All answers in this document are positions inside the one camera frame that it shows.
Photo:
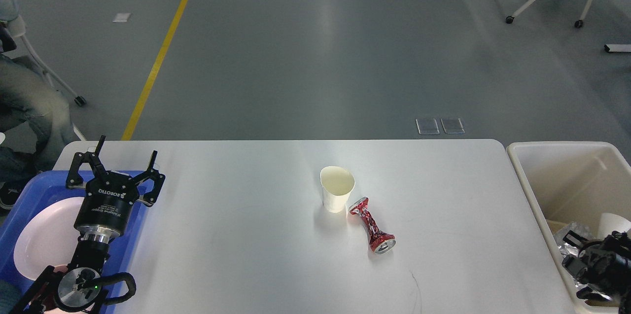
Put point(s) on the crushed red soda can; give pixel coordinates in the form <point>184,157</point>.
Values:
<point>380,242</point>

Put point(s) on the white paper cup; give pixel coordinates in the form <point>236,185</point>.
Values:
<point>609,222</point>
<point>337,183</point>

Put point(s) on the pink ribbed mug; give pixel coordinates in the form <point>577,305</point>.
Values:
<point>56,269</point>

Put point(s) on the white bar base right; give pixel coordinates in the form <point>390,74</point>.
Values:
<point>617,48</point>

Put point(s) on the brown paper sheet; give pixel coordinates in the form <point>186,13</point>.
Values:
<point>557,228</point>

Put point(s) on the clear floor plate left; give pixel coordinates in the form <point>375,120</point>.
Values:
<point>427,126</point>

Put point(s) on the upright white paper cup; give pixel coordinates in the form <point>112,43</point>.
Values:
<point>337,183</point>

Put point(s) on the blue plastic tray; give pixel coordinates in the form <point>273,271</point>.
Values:
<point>44,190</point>

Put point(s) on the clear floor plate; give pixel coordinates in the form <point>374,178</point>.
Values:
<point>427,126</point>
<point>453,126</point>

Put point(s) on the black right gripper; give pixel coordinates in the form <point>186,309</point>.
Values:
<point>603,266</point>

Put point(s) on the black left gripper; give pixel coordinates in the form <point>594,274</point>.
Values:
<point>106,208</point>

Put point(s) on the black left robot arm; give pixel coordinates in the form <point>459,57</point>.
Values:
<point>84,288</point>

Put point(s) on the beige plastic bin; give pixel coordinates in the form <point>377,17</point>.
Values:
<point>572,181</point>

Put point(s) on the clear floor plate right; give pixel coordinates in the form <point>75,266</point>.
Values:
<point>453,126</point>

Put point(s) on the grey green mug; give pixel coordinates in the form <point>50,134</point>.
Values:
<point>9,296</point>

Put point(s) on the pink plate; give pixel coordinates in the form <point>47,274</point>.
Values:
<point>50,238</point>

